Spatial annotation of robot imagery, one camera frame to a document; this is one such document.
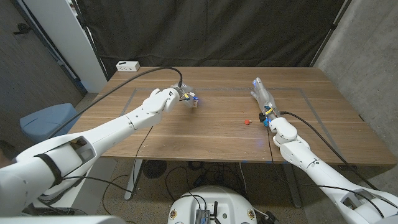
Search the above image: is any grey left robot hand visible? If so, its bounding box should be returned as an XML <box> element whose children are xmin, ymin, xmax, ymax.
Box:
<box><xmin>174</xmin><ymin>82</ymin><xmax>200</xmax><ymax>109</ymax></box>

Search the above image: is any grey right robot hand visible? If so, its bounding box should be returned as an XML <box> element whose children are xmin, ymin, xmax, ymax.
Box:
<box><xmin>250</xmin><ymin>77</ymin><xmax>280</xmax><ymax>127</ymax></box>

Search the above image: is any white power strip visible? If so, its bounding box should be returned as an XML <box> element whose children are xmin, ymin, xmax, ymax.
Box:
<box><xmin>115</xmin><ymin>60</ymin><xmax>141</xmax><ymax>73</ymax></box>

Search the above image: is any black curtain backdrop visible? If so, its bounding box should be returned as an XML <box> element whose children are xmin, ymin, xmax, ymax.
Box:
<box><xmin>76</xmin><ymin>0</ymin><xmax>346</xmax><ymax>78</ymax></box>

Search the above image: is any round black fan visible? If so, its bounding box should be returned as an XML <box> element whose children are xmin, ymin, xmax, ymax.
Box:
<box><xmin>142</xmin><ymin>159</ymin><xmax>167</xmax><ymax>180</ymax></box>

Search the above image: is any grey table leg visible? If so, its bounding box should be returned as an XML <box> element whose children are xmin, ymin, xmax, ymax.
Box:
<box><xmin>281</xmin><ymin>163</ymin><xmax>303</xmax><ymax>208</ymax></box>
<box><xmin>124</xmin><ymin>159</ymin><xmax>144</xmax><ymax>200</ymax></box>

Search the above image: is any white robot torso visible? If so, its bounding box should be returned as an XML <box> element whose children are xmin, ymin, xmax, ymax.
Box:
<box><xmin>167</xmin><ymin>185</ymin><xmax>258</xmax><ymax>224</ymax></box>

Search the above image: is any grey electronics box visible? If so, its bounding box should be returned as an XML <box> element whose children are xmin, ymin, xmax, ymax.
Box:
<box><xmin>195</xmin><ymin>208</ymin><xmax>211</xmax><ymax>224</ymax></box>

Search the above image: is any white cabinet panel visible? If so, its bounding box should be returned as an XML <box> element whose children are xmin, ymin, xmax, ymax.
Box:
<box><xmin>23</xmin><ymin>0</ymin><xmax>108</xmax><ymax>93</ymax></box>

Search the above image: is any blue padded stool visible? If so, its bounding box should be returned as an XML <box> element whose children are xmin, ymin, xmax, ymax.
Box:
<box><xmin>19</xmin><ymin>103</ymin><xmax>81</xmax><ymax>149</ymax></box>

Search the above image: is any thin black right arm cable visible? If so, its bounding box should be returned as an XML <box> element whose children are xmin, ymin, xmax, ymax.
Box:
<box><xmin>266</xmin><ymin>126</ymin><xmax>386</xmax><ymax>218</ymax></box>

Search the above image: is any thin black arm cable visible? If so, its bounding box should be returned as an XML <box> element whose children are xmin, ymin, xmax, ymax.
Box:
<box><xmin>266</xmin><ymin>126</ymin><xmax>386</xmax><ymax>218</ymax></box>
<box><xmin>40</xmin><ymin>126</ymin><xmax>155</xmax><ymax>200</ymax></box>

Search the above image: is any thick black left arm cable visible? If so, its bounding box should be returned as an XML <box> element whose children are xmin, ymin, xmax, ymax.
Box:
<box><xmin>48</xmin><ymin>66</ymin><xmax>183</xmax><ymax>139</ymax></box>

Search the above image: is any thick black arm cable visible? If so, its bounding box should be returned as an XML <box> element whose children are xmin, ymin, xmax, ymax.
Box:
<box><xmin>48</xmin><ymin>66</ymin><xmax>183</xmax><ymax>139</ymax></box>
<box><xmin>279</xmin><ymin>111</ymin><xmax>379</xmax><ymax>190</ymax></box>

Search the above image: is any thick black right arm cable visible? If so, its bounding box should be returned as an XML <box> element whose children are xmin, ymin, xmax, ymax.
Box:
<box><xmin>279</xmin><ymin>111</ymin><xmax>379</xmax><ymax>190</ymax></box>

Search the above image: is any black floor cable tangle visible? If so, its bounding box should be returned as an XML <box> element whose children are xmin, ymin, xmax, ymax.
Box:
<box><xmin>164</xmin><ymin>161</ymin><xmax>240</xmax><ymax>200</ymax></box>

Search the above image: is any white floor cable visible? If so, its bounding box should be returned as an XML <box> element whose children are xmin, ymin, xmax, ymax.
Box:
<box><xmin>238</xmin><ymin>161</ymin><xmax>248</xmax><ymax>195</ymax></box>

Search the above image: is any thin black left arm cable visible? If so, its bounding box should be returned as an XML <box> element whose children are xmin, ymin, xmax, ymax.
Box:
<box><xmin>40</xmin><ymin>126</ymin><xmax>155</xmax><ymax>200</ymax></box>

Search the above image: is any black frame pole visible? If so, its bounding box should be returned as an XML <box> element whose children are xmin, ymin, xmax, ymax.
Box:
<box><xmin>70</xmin><ymin>0</ymin><xmax>109</xmax><ymax>82</ymax></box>
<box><xmin>309</xmin><ymin>0</ymin><xmax>354</xmax><ymax>68</ymax></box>

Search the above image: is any black wall rail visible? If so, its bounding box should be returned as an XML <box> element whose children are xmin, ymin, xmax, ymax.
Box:
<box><xmin>9</xmin><ymin>0</ymin><xmax>88</xmax><ymax>96</ymax></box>

